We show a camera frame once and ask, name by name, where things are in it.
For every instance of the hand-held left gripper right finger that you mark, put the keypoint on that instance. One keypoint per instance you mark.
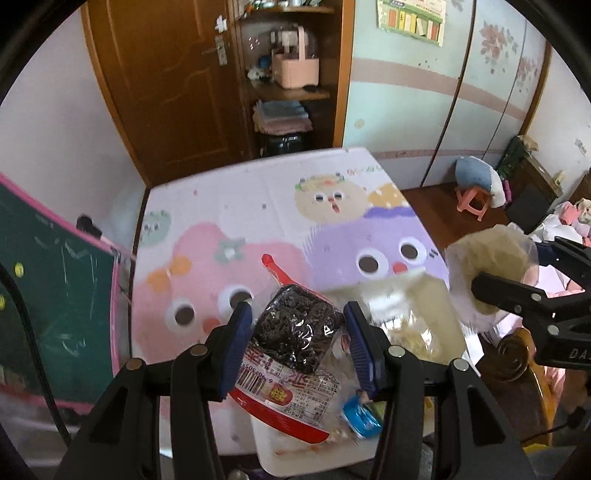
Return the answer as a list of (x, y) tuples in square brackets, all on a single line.
[(362, 350)]

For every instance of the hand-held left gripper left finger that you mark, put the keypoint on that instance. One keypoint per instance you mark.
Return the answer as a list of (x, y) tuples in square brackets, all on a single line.
[(238, 350)]

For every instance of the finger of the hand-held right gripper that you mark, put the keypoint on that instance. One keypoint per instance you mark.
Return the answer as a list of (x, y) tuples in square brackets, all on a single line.
[(568, 263), (508, 295)]

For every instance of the clear bag of pale bread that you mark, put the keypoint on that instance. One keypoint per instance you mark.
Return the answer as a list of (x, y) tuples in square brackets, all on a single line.
[(489, 251)]

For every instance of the red white snack packet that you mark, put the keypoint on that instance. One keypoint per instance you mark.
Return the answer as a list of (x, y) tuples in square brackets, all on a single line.
[(295, 332)]

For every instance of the blue foil candy packet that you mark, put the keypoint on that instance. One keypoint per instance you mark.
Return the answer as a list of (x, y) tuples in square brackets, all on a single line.
[(362, 417)]

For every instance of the white plastic tray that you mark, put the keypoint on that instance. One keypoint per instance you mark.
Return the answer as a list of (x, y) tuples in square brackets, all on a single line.
[(300, 457)]

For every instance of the pink clothes pile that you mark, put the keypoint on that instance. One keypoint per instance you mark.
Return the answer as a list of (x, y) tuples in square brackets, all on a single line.
[(575, 217)]

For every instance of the clear packet of yellow cookies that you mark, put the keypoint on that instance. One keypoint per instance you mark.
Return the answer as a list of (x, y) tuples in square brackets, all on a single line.
[(415, 344)]

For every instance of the brown wooden bedpost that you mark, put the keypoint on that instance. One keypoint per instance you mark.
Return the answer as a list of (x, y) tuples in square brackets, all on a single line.
[(512, 360)]

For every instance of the dark wooden cabinet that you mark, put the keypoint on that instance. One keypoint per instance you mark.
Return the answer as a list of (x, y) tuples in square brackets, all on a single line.
[(531, 203)]

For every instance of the pink plastic stool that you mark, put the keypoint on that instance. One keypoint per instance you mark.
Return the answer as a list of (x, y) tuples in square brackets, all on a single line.
[(473, 201)]

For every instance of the green patterned box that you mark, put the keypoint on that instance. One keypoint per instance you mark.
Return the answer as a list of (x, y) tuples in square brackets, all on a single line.
[(512, 157)]

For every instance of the blue white plush pillow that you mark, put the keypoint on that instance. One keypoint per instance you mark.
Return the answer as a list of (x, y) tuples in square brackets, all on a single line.
[(473, 173)]

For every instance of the cartoon printed tablecloth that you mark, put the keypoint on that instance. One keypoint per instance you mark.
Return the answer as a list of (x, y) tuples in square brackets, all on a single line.
[(231, 207)]

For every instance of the pink framed chalkboard easel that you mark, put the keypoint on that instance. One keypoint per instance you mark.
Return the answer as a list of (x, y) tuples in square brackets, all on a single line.
[(55, 323)]

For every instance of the black easel knob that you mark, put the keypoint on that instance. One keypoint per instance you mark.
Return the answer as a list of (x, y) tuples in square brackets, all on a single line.
[(87, 226)]

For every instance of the floral sliding wardrobe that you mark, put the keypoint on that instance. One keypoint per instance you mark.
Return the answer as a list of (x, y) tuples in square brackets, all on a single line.
[(406, 115)]

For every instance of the black case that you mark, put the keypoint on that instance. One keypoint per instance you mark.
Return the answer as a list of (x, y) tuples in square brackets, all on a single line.
[(281, 144)]

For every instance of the stack of folded towels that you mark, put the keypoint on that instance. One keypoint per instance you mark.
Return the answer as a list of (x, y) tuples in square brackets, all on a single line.
[(281, 115)]

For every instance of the brown wooden door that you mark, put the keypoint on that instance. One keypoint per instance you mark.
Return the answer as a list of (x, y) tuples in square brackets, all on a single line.
[(161, 92)]

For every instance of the small toy figures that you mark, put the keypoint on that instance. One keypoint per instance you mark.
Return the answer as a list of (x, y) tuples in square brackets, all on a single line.
[(258, 71)]

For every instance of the brown wooden shelf cabinet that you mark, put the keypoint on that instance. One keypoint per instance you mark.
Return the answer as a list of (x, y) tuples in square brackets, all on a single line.
[(339, 69)]

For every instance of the pink plastic basket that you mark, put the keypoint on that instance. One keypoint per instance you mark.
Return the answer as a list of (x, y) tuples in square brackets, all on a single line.
[(295, 69)]

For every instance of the white door hook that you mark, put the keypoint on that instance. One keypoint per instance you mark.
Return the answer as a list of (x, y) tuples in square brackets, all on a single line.
[(221, 23)]

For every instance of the wall poster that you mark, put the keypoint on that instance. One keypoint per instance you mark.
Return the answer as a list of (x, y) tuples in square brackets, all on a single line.
[(411, 21)]

